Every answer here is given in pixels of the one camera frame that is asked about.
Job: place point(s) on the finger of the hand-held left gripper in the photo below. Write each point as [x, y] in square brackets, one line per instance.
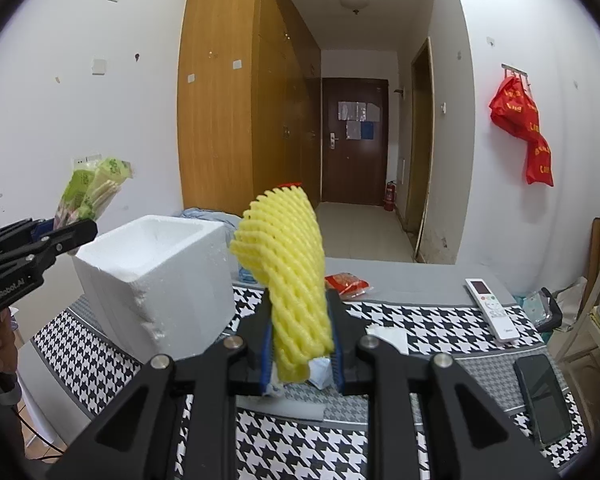
[67, 235]
[7, 232]

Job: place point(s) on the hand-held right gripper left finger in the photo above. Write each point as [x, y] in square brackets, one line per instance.
[266, 355]

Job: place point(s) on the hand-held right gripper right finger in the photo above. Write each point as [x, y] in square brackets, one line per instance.
[336, 365]

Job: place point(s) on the green plastic packet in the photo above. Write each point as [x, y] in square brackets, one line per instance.
[87, 190]

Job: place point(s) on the yellow foam net sleeve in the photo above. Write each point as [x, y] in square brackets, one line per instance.
[285, 260]

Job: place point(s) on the white foam box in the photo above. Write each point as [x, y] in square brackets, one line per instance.
[180, 290]

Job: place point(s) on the white paper napkin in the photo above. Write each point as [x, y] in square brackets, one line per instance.
[390, 340]

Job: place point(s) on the red snack packet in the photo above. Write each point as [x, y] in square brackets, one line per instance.
[347, 285]

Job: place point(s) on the houndstooth table cloth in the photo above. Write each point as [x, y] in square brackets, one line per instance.
[430, 320]

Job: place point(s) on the white remote control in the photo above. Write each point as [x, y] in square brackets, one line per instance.
[492, 310]

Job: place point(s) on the red fire extinguisher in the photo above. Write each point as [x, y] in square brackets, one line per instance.
[389, 197]

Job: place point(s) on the wooden wardrobe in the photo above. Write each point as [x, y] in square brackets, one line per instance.
[230, 110]

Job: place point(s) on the dark brown entrance door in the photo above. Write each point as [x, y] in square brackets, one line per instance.
[355, 160]

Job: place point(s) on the black smartphone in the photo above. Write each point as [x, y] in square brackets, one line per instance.
[542, 400]

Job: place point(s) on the wooden side door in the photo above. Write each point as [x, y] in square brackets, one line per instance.
[422, 160]

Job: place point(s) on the red plastic bags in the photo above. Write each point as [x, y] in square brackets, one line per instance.
[522, 125]

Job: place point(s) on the round ceiling lamp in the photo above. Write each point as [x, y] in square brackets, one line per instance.
[355, 2]

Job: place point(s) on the metal wall hook rack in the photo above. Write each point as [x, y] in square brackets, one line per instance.
[515, 69]

